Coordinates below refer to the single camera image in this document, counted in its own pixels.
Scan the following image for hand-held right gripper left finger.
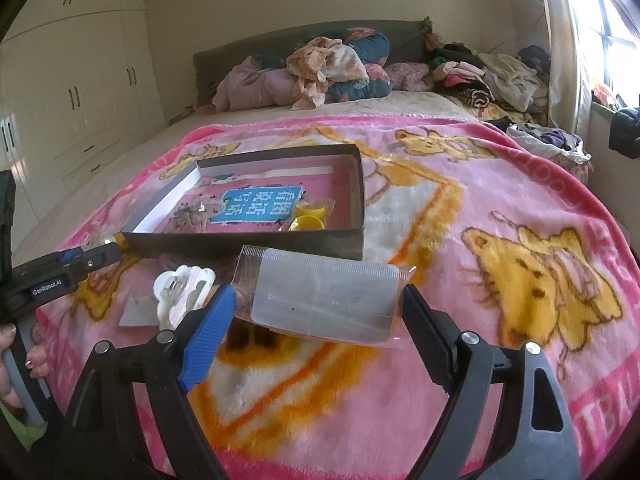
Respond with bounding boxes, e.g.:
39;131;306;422
52;284;237;480

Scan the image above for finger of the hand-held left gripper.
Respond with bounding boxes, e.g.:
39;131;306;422
56;246;101;264
70;241;124;276

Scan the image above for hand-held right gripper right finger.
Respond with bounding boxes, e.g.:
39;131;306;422
402;285;583;480

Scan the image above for white hair clip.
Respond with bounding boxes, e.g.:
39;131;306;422
152;264;217;332

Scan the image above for sparkly mesh hair accessory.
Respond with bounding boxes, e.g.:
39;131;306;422
164;200;211;234

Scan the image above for dark cardboard box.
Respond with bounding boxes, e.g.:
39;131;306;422
121;143;369;262

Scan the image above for clear plastic packet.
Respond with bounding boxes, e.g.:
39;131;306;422
234;244;417;350

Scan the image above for person's left forearm green sleeve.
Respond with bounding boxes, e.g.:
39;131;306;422
0;404;36;448

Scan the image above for person's left hand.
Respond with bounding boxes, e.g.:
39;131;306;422
0;324;51;408

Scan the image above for grey card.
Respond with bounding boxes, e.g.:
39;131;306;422
118;304;162;329

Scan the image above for pink printed bear blanket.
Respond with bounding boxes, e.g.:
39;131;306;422
30;115;640;480

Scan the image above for cream wardrobe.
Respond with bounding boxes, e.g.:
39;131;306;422
0;0;169;243

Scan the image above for pink quilt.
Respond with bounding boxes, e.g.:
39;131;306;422
211;54;302;112

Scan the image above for dark green headboard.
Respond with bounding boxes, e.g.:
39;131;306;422
192;16;434;107

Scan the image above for pink plush cloth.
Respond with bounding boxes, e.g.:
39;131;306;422
384;61;437;94

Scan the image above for pile of clothes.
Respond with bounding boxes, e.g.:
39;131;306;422
425;31;592;165

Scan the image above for peach floral cloth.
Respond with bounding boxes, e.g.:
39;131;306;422
286;36;371;112

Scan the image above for dark bag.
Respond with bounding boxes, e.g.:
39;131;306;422
607;105;640;160

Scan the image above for dark floral quilt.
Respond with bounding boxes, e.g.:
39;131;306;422
324;26;394;104

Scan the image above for cream curtain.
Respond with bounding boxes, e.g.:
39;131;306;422
531;0;603;147

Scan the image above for window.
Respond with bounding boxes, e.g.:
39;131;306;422
575;0;640;108

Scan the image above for yellow plastic ring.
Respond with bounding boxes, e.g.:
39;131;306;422
291;214;327;232
299;199;336;219

